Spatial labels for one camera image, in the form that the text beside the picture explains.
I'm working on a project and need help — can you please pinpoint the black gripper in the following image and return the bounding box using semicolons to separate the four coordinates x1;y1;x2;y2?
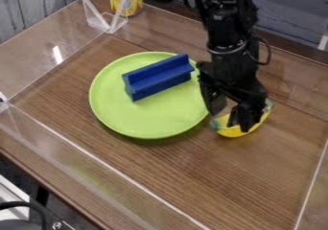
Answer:
195;45;268;132

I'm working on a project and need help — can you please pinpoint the yellow toy banana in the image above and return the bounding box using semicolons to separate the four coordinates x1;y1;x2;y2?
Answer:
210;99;274;138

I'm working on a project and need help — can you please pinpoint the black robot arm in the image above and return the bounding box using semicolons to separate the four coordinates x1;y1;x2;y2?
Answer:
155;0;270;133

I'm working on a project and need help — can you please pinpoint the green round plate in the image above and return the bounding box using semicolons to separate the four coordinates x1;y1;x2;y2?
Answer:
88;52;207;139

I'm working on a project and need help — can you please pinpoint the blue plastic block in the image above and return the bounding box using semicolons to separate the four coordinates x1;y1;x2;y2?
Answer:
122;54;194;102

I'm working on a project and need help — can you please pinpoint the clear acrylic tray wall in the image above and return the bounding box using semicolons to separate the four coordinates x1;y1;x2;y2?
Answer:
0;2;328;230

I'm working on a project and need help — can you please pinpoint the clear acrylic corner bracket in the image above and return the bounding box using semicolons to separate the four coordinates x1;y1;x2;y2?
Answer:
82;0;128;35

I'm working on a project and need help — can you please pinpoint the black cable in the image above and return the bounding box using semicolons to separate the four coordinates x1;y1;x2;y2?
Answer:
0;200;48;230

